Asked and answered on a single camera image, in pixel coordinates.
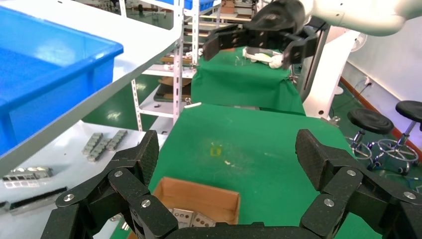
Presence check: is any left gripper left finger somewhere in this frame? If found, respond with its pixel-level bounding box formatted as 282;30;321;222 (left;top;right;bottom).
41;129;179;239

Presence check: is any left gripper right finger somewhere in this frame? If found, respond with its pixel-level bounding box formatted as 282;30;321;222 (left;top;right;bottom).
295;128;422;239

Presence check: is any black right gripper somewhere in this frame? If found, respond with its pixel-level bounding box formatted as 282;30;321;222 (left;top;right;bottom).
202;0;327;70

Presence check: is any silver metal IO shield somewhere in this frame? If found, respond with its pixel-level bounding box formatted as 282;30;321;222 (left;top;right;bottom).
193;213;215;228
170;208;195;229

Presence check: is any open cardboard box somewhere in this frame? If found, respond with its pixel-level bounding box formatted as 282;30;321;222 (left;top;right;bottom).
126;177;241;239

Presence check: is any blue plastic tray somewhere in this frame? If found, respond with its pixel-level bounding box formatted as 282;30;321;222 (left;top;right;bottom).
0;4;124;156

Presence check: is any white cloth object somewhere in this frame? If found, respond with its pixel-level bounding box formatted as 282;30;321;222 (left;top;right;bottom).
242;46;288;70

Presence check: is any small ribbed metal part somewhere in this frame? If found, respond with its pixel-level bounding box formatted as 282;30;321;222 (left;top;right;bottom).
82;132;104;156
87;138;111;162
106;129;128;152

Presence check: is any black stool with chrome base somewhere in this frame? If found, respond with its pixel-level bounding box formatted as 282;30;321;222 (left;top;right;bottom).
367;100;422;175
346;109;395;161

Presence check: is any white robot body column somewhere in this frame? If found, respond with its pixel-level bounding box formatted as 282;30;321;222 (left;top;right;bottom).
302;26;362;120

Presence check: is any blue storage bin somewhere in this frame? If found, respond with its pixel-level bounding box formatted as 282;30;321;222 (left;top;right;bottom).
184;0;215;11

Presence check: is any white background storage rack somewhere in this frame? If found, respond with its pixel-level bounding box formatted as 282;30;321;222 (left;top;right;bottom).
118;0;225;132

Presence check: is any white base board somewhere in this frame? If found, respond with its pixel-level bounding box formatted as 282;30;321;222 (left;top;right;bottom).
0;120;168;239

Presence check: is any short silver metal strip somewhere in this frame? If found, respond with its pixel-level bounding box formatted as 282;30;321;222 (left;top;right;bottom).
0;187;68;215

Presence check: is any white metal shelf rack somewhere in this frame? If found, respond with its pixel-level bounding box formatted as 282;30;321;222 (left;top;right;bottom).
0;0;186;179

